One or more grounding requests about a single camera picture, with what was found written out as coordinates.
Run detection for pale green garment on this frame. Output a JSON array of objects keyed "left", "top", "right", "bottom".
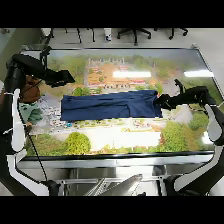
[{"left": 18, "top": 101, "right": 45, "bottom": 125}]

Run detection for black cable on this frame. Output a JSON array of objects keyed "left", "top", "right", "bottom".
[{"left": 15, "top": 98, "right": 49, "bottom": 185}]

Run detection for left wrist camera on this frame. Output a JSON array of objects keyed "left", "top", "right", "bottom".
[{"left": 39, "top": 45, "right": 53, "bottom": 64}]

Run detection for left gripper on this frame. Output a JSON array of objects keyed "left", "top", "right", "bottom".
[{"left": 44, "top": 68, "right": 77, "bottom": 89}]

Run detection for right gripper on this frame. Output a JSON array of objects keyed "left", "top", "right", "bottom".
[{"left": 154, "top": 93, "right": 178, "bottom": 111}]

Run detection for navy blue garment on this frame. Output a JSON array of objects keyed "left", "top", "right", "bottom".
[{"left": 60, "top": 89, "right": 164, "bottom": 122}]

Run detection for black office chair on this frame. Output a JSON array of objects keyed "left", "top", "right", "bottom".
[
  {"left": 153, "top": 27, "right": 190, "bottom": 41},
  {"left": 116, "top": 27, "right": 153, "bottom": 47}
]

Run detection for brown garment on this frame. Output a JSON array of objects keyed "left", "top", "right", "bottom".
[{"left": 18, "top": 75, "right": 42, "bottom": 104}]

